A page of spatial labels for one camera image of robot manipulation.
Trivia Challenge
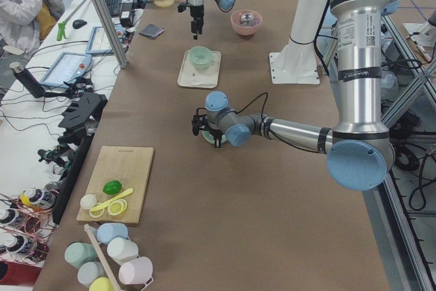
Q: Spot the pink bowl with ice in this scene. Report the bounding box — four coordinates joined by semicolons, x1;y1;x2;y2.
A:
230;10;262;36

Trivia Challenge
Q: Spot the black water bottle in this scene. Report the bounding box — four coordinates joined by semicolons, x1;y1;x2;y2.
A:
10;62;45;98

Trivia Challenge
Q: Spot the wooden cutting board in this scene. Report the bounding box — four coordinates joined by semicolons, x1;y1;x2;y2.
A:
76;146;154;224

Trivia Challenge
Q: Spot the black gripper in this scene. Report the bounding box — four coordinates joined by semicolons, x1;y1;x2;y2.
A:
177;3;204;40
191;108;223;148

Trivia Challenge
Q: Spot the seated person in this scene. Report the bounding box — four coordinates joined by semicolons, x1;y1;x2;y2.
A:
1;0;65;59

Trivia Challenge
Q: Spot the white garlic bulb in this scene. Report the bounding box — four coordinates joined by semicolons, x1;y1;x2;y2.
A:
80;194;97;210

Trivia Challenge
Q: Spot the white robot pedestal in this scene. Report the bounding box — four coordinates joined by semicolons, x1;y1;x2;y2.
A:
269;0;320;85

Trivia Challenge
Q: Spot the lemon slice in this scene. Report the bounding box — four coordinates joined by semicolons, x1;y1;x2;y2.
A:
108;198;128;217

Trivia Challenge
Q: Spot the aluminium frame post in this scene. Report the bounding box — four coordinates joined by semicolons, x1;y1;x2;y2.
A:
92;0;127;69

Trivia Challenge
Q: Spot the yellow plastic knife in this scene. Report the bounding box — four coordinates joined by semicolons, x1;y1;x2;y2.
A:
90;187;134;212

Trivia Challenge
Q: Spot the pastel mug rack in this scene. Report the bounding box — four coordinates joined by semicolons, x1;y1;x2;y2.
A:
64;223;154;290

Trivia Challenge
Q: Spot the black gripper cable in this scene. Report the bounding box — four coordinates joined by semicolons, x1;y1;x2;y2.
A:
231;91;270;117

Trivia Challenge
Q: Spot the grey folded cloth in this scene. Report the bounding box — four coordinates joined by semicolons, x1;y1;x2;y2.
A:
139;24;165;40

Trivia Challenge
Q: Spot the green lime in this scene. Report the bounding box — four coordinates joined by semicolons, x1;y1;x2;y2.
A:
103;180;123;195

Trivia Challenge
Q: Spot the blue teach pendant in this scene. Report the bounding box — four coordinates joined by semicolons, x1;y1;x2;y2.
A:
86;26;113;56
40;52;92;89

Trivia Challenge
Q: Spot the cream rabbit tray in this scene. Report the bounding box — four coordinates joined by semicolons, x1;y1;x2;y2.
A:
177;50;221;89

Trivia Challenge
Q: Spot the bottle wire basket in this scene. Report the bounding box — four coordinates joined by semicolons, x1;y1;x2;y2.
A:
1;188;58;266

